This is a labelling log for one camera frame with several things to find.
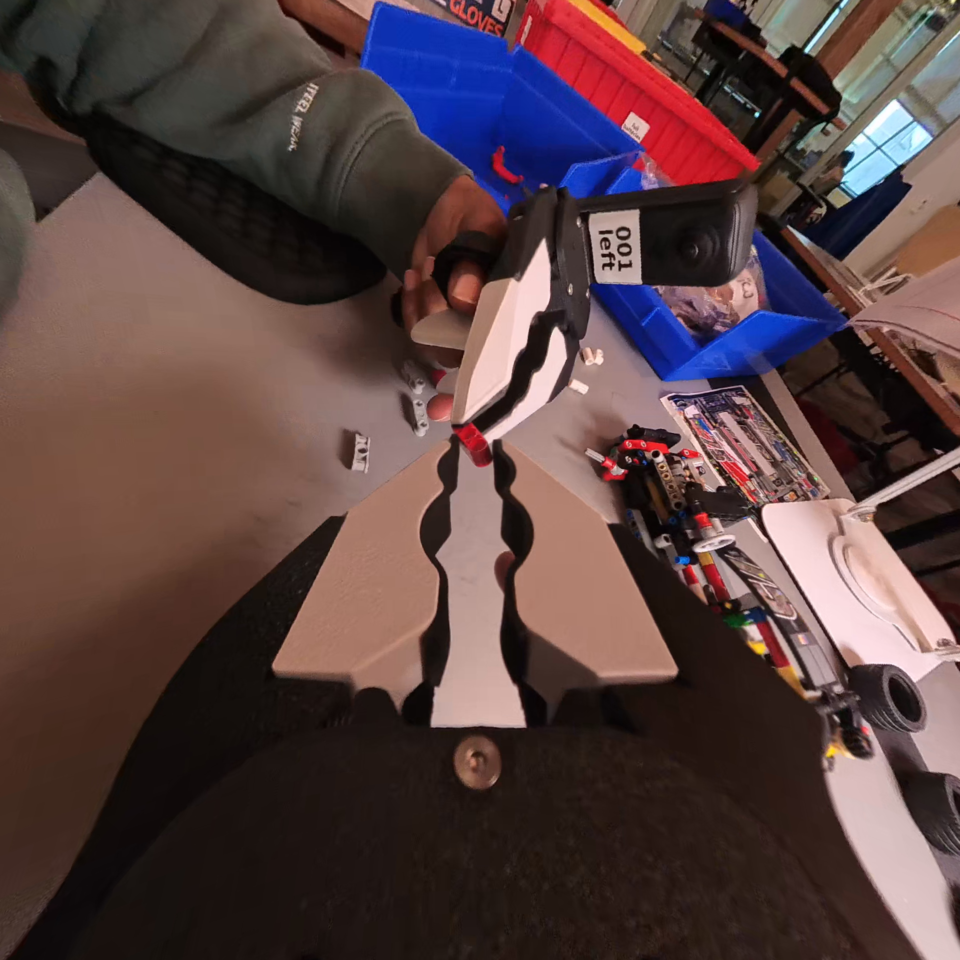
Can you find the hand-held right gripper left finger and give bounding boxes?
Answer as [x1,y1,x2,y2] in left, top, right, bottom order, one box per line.
[270,433,462,709]

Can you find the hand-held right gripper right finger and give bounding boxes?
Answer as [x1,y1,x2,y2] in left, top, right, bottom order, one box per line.
[490,438,680,709]

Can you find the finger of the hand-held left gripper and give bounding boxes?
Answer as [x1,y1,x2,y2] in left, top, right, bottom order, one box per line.
[478,324,584,441]
[448,240,556,426]

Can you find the person's left forearm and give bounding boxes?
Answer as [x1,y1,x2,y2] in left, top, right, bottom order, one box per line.
[0,0,474,279]

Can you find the person's left hand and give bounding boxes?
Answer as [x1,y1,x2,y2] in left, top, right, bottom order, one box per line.
[399,174,513,423]

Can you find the clear bags of parts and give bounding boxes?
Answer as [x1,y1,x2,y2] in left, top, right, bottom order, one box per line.
[645,161,774,346]

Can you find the toy brick car chassis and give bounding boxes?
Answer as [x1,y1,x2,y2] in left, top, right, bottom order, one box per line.
[585,423,875,766]

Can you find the red plastic bin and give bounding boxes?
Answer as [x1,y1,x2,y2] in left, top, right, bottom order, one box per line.
[517,0,760,185]

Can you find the wooden background desk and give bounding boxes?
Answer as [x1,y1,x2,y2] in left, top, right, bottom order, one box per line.
[690,15,845,151]
[780,221,960,436]

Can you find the holographic sticker sheet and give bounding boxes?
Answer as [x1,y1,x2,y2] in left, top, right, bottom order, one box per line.
[660,384,832,507]

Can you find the yellow plastic bin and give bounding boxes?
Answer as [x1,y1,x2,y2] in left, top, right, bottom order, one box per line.
[570,0,648,55]

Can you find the white book stand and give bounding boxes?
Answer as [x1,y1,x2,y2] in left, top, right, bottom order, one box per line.
[761,446,960,665]

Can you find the black mesh cushion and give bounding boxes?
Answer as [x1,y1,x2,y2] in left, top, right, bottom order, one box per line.
[82,112,387,305]

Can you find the blue printed carton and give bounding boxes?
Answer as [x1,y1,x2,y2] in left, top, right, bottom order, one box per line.
[431,0,526,39]

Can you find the black toy tyre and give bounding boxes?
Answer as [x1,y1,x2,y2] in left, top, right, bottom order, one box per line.
[896,771,960,856]
[847,663,929,735]

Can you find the person's green sweatshirt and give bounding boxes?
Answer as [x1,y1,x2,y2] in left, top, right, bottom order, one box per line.
[0,146,37,316]

